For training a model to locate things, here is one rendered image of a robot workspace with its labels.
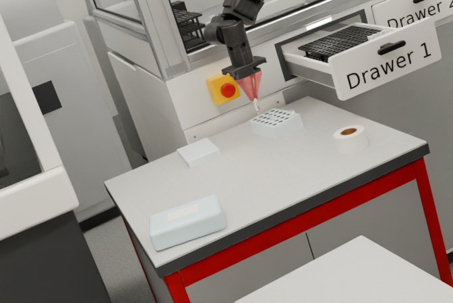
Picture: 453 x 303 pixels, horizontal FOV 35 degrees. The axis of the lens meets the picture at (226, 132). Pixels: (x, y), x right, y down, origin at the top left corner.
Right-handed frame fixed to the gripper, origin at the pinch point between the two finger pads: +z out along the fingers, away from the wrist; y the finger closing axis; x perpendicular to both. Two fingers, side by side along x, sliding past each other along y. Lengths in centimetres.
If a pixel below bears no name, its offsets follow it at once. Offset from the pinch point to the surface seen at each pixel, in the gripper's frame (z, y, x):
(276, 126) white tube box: 6.2, 0.8, 9.7
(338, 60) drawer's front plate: -6.1, -14.5, 20.0
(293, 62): -1.8, -18.3, -8.2
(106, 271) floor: 87, 32, -130
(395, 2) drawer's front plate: -6, -55, -7
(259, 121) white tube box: 6.2, 0.8, 1.4
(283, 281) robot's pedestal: 10, 34, 65
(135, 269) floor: 87, 22, -118
